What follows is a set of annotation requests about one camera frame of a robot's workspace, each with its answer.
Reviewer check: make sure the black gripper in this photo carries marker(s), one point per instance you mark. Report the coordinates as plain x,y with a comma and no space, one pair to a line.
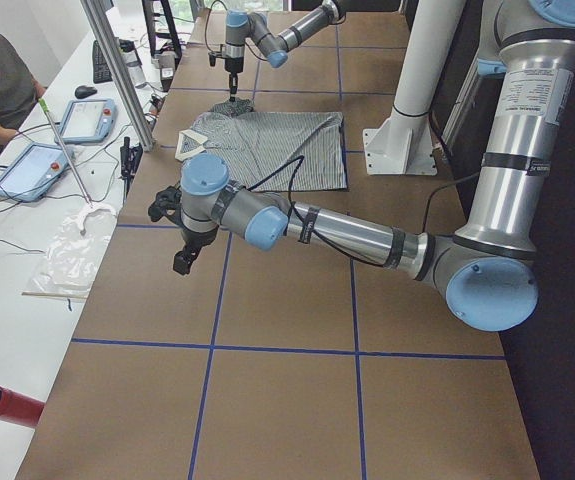
232,66
196,241

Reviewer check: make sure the blue white striped polo shirt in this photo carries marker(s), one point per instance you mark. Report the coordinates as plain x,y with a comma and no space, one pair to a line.
255,145

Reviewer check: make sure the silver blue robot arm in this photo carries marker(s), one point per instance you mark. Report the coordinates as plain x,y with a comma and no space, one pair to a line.
241,26
482,270

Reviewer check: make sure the black ladder stand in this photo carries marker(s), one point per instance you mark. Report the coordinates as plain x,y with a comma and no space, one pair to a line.
162,34

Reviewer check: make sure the black tool on table edge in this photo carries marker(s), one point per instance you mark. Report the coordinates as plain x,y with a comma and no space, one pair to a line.
130,157

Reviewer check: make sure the water bottle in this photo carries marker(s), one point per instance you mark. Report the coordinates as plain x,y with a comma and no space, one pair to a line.
133,63

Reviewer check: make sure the grabber stick with white hook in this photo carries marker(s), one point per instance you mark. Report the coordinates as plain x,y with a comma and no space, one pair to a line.
91,207

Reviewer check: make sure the clear plastic bag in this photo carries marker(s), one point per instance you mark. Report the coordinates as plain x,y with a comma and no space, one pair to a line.
72,260

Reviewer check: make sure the black keyboard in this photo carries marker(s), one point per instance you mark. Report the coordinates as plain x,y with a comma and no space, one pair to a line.
100,69

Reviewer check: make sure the far blue teach pendant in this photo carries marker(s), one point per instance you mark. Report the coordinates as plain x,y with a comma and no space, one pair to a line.
87,121

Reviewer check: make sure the blue teach pendant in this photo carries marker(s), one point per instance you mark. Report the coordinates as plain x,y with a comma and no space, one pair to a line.
33,172
87,121

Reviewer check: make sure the black computer mouse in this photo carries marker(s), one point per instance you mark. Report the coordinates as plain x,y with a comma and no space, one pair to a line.
84,91

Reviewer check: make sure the wooden stick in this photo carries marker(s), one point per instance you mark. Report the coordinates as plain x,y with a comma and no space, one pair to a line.
55,295

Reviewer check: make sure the near blue teach pendant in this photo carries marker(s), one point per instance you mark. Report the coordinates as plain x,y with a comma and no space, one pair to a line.
33,172

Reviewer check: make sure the red cylinder tube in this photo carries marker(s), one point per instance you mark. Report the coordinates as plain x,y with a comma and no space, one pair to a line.
19,409

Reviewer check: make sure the aluminium frame post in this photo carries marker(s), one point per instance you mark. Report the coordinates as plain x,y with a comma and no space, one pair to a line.
109,46

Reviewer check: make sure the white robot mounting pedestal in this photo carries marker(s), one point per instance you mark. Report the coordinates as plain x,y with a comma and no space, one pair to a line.
402,145

